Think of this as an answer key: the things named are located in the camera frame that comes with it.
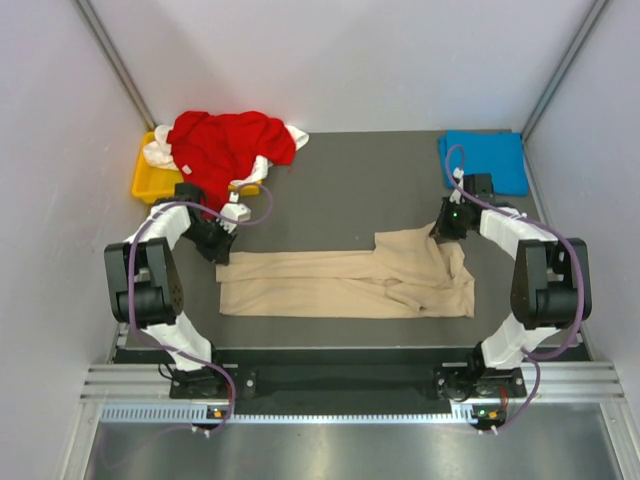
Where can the red t shirt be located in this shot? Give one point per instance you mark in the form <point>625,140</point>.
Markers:
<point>211,151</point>

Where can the grey slotted cable duct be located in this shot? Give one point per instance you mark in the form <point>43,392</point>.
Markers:
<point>202,414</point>

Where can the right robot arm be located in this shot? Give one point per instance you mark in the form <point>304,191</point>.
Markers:
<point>550,288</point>

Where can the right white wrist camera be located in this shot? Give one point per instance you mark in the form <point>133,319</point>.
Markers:
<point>457,182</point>

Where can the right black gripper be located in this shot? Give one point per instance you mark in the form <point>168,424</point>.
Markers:
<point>442,230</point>

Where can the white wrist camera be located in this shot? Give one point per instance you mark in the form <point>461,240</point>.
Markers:
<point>233,213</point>
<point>457,182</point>

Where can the beige t shirt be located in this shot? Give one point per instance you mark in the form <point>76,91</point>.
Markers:
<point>407,274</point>

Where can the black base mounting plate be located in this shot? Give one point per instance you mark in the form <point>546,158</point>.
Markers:
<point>340,382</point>

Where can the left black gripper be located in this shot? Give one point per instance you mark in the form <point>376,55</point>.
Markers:
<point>219,253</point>

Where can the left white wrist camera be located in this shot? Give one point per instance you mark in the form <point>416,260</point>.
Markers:
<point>233,213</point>

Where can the folded blue t shirt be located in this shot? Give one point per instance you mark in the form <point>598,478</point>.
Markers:
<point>499,154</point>

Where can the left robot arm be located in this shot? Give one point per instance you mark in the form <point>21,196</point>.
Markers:
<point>146,293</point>

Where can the white t shirt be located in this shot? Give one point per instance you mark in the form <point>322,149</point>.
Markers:
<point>158,154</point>

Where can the yellow plastic bin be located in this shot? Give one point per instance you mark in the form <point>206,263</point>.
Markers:
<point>151,184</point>

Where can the aluminium frame rail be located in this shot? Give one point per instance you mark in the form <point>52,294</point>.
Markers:
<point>561,382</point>

